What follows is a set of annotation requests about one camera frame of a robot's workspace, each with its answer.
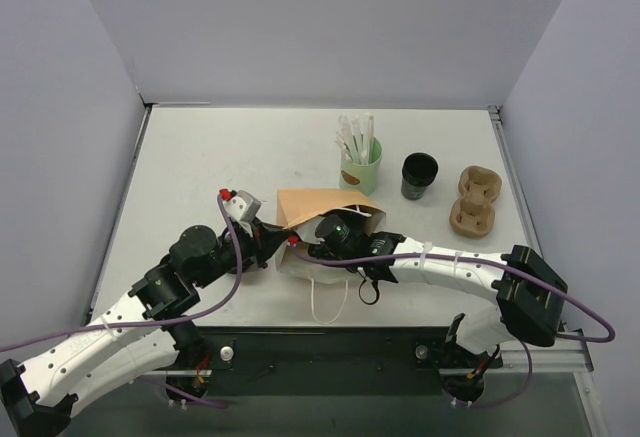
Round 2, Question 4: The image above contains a brown paper bag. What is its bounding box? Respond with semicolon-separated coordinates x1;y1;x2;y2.
275;188;386;315

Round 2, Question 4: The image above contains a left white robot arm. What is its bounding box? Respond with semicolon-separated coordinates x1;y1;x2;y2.
1;221;291;436

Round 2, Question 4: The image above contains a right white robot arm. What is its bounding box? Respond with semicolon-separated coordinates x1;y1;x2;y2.
308;214;568;365

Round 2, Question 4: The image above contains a green straw holder cup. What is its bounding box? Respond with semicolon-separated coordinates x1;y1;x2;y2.
339;138;383;196

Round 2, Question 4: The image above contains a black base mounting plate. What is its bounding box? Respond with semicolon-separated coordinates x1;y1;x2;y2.
142;325;504;398

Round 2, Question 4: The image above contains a brown pulp cup carrier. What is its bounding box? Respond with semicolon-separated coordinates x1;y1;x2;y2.
449;166;502;239

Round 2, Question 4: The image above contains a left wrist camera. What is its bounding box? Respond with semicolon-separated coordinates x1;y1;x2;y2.
219;189;262;234

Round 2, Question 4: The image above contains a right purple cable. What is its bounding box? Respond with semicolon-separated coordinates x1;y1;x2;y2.
288;239;616;408

